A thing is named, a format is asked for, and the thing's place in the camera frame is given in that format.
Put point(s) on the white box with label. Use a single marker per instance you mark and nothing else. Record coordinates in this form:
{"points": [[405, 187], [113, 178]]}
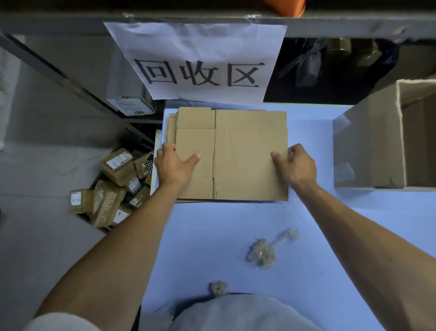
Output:
{"points": [[131, 99]]}

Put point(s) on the brown parcel on shelf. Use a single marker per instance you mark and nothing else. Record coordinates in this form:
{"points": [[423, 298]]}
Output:
{"points": [[339, 47], [366, 51]]}

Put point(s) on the small crumpled clear tape wad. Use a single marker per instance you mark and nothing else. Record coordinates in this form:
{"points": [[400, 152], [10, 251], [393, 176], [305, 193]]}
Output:
{"points": [[218, 288]]}

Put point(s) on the person's white shirt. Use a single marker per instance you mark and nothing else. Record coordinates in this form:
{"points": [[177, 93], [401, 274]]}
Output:
{"points": [[238, 315]]}

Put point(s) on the pile of taped brown parcels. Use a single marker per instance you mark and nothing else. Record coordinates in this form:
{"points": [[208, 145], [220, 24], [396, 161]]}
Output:
{"points": [[109, 197]]}

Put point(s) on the grey metal shelf frame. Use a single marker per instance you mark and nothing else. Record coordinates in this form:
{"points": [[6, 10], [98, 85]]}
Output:
{"points": [[68, 81]]}

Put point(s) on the large crumpled clear tape wad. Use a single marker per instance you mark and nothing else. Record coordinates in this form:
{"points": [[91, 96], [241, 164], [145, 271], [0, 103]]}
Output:
{"points": [[262, 252]]}

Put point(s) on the person's right forearm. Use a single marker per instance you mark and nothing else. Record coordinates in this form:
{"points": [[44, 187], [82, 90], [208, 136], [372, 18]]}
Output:
{"points": [[368, 245]]}

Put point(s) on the stack of flat cardboard sheets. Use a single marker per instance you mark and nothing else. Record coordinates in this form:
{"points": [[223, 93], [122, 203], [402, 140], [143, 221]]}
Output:
{"points": [[170, 126]]}

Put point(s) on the person's right hand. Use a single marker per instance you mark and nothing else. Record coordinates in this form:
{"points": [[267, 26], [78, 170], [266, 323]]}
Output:
{"points": [[299, 168]]}

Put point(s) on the person's left thumb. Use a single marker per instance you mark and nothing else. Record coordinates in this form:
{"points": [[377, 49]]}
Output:
{"points": [[190, 161]]}

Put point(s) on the clear plastic bag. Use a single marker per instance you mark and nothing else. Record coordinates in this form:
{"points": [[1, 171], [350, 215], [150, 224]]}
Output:
{"points": [[303, 64]]}

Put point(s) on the orange object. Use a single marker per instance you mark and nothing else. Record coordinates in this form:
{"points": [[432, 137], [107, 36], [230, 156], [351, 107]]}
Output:
{"points": [[284, 6]]}

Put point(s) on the white paper sign black characters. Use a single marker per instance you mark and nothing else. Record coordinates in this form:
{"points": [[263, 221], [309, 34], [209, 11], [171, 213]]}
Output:
{"points": [[201, 58]]}

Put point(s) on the person's right thumb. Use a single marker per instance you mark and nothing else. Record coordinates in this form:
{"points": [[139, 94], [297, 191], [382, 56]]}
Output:
{"points": [[279, 162]]}

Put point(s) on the person's left hand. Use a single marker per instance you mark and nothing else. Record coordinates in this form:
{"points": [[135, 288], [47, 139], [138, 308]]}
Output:
{"points": [[172, 167]]}

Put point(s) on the black white checkered packet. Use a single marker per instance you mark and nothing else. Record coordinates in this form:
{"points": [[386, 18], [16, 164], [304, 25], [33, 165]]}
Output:
{"points": [[148, 167]]}

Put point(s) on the brown cardboard box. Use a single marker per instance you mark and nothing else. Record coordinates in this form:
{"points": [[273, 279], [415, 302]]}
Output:
{"points": [[238, 153]]}

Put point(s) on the person's left forearm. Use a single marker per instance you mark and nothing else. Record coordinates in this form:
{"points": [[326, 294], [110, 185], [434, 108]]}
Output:
{"points": [[112, 249]]}

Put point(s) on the open brown cardboard carton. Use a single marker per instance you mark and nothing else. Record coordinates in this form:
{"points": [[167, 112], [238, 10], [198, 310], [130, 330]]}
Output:
{"points": [[368, 143]]}

